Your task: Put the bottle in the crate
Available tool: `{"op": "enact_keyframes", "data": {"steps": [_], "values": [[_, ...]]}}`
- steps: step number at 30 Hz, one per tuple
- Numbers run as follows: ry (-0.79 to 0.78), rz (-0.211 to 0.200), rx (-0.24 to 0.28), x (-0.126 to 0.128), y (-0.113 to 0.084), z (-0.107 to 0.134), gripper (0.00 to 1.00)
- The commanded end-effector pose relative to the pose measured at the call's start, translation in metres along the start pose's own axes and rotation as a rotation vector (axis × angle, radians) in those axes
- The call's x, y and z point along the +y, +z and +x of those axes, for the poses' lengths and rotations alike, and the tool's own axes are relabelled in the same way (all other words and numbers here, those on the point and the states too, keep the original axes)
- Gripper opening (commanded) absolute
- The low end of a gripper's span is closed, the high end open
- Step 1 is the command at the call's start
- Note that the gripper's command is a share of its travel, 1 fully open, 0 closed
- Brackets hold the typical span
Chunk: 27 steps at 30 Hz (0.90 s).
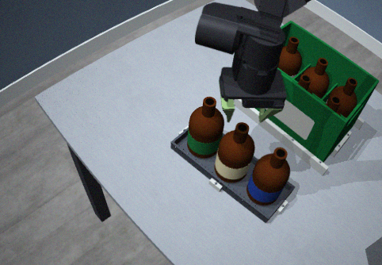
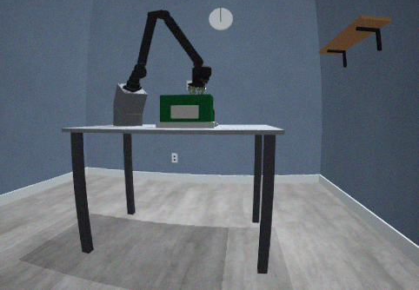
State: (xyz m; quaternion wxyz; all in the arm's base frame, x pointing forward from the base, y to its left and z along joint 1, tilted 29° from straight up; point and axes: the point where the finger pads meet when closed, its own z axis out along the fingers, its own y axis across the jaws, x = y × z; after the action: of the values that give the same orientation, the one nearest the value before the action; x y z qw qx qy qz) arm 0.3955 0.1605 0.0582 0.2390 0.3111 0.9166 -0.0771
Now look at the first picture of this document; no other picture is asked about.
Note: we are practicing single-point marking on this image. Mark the green bottle crate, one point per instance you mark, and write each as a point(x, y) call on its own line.
point(305, 117)

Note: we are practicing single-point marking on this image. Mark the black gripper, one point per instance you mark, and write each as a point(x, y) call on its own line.
point(257, 89)

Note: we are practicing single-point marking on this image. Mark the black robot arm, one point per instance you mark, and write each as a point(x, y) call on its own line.
point(221, 27)

